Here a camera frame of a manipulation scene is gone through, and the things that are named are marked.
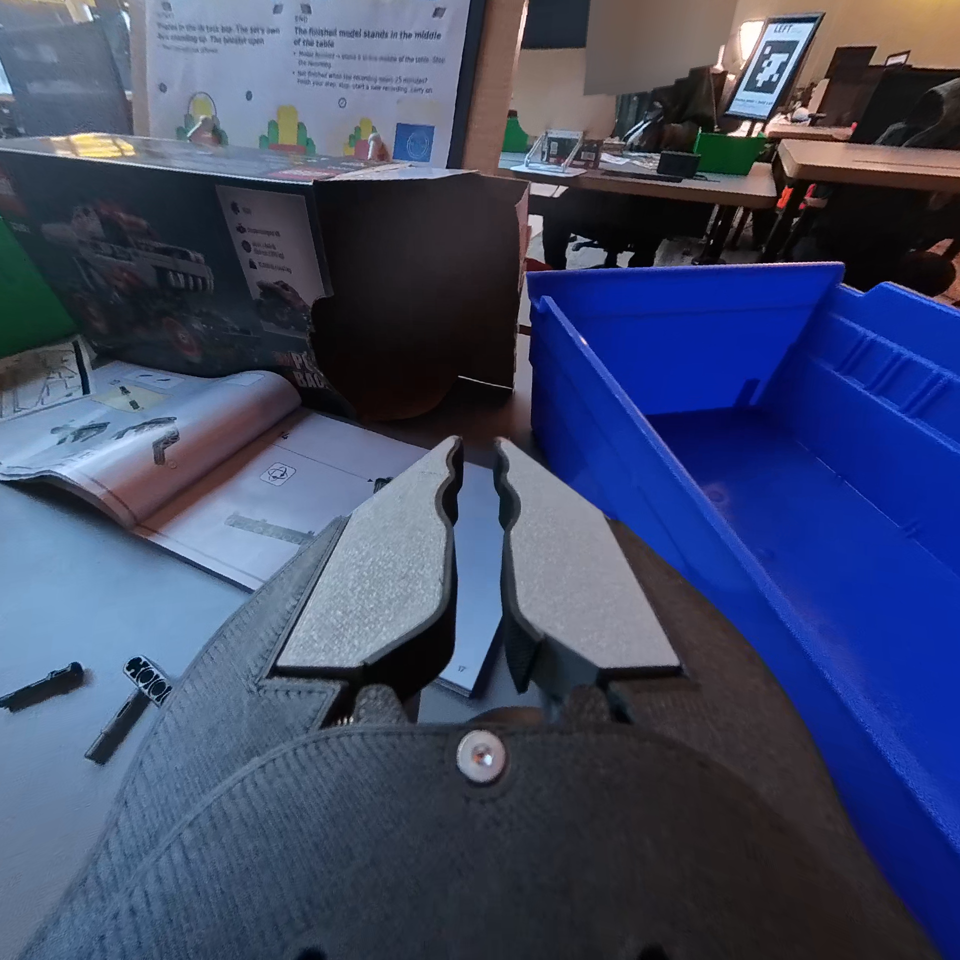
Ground blue plastic bin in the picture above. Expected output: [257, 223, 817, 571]
[526, 262, 960, 948]

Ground clear acrylic stand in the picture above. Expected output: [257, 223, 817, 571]
[525, 129, 585, 173]

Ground black lego set box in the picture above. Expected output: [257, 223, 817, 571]
[0, 135, 531, 421]

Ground green plastic bin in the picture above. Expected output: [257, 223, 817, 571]
[693, 129, 768, 176]

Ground paper sheet with line drawing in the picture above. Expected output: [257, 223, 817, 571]
[0, 337, 96, 423]

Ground open instruction booklet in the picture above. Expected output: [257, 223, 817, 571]
[0, 360, 505, 699]

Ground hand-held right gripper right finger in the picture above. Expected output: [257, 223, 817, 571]
[492, 437, 684, 712]

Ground large green bin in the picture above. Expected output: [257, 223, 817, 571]
[0, 216, 78, 360]

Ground screen with black-white marker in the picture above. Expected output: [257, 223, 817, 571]
[723, 13, 826, 123]

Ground brown cardboard post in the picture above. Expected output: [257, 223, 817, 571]
[465, 0, 530, 172]

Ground black lego axle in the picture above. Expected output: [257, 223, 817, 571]
[84, 686, 151, 765]

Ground black lego beam with holes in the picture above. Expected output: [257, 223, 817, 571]
[123, 656, 174, 708]

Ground long beige table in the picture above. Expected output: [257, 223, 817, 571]
[501, 150, 778, 267]

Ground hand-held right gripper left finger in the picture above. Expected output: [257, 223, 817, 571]
[273, 435, 466, 708]

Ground white instruction poster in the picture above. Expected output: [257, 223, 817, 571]
[131, 0, 486, 171]

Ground beige table with groove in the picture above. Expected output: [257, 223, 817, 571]
[772, 138, 960, 260]

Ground black lego connector pin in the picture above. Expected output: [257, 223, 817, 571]
[0, 662, 85, 712]

